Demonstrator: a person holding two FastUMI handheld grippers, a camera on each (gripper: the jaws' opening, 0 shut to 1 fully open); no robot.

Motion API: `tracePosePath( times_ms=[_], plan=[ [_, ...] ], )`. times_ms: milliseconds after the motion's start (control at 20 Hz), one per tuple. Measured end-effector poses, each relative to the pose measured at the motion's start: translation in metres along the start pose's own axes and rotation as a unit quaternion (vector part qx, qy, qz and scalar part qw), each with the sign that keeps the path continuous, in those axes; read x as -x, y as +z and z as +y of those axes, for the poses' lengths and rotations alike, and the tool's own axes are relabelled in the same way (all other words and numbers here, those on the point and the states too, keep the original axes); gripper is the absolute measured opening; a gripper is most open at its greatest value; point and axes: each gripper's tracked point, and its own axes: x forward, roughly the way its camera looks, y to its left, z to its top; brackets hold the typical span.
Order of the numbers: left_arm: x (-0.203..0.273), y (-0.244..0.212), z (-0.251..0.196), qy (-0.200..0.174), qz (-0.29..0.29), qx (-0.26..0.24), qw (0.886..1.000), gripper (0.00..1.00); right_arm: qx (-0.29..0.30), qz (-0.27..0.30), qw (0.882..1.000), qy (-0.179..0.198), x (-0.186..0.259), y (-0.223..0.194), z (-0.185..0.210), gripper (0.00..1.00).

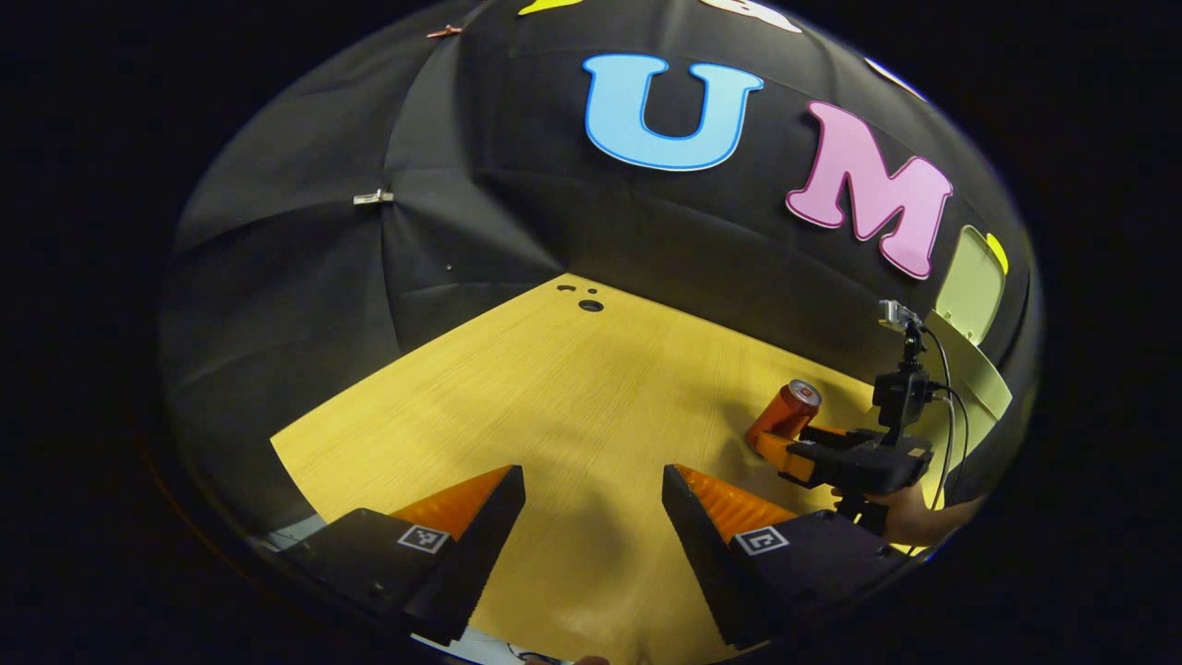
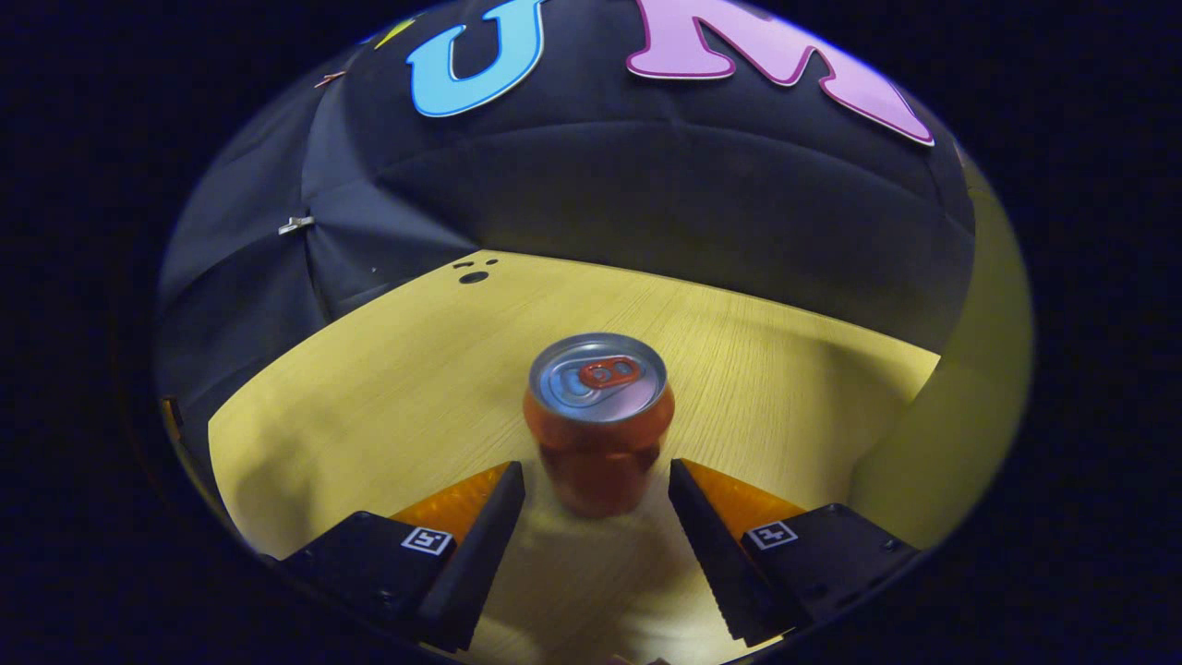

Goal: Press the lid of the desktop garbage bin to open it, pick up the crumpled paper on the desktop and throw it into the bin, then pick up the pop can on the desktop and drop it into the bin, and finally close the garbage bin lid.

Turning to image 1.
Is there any orange pop can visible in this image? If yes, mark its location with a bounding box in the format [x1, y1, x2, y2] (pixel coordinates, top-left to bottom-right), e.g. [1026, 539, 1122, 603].
[746, 379, 823, 451]

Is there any black backdrop cloth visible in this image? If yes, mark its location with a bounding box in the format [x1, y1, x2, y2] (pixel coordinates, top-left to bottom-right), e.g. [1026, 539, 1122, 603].
[159, 0, 1044, 537]

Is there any wooden desktop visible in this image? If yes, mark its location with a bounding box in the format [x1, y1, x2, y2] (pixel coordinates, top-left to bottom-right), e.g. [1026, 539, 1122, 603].
[270, 272, 924, 665]

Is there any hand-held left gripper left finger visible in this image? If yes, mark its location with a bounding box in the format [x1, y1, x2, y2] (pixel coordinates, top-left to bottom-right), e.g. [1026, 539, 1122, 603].
[277, 465, 527, 647]

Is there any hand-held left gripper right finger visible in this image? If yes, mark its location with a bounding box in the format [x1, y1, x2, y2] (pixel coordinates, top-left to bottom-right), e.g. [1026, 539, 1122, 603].
[661, 463, 911, 650]

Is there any pale green desktop garbage bin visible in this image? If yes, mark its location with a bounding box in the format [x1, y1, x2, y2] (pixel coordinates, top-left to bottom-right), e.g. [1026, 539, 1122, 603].
[923, 224, 1015, 509]

